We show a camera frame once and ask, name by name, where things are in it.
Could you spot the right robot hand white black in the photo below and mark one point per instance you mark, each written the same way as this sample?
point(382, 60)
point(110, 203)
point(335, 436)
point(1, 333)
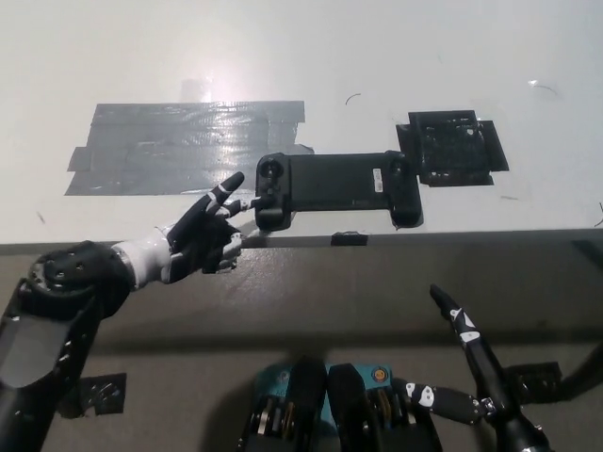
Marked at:
point(487, 372)

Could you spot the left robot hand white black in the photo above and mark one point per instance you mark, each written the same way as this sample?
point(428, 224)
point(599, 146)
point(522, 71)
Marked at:
point(198, 240)

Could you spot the black game controller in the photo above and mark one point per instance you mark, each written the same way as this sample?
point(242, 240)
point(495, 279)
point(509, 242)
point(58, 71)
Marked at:
point(339, 181)

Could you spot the robot torso black teal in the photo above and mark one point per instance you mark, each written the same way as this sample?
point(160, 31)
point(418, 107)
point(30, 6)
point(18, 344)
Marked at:
point(311, 391)

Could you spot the black floor tape patch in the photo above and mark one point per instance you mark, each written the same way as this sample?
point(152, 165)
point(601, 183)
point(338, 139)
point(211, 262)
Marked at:
point(537, 381)
point(103, 393)

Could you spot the black table leg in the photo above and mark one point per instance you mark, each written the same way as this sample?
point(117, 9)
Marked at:
point(589, 367)

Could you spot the small black tape strip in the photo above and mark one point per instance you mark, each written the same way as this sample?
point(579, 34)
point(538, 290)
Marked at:
point(348, 239)

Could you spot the black tape square patch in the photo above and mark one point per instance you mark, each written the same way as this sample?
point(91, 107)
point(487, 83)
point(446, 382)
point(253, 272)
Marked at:
point(450, 148)

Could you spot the grey duct tape patch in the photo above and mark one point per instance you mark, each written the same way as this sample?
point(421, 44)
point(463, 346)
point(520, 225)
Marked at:
point(165, 141)

